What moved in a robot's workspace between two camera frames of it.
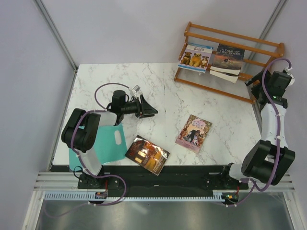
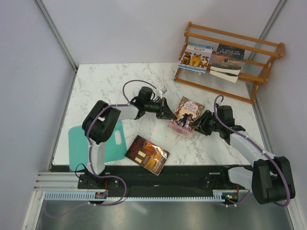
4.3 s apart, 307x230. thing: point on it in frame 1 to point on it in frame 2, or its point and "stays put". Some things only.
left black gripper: (144, 109) to (165, 112)
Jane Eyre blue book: (232, 78) stays put
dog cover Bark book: (195, 57) stays put
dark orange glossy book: (147, 155) stays put
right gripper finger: (258, 76) to (197, 122)
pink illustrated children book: (194, 133) to (187, 111)
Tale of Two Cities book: (228, 59) stays put
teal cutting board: (110, 144) stays put
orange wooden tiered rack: (224, 62) stays put
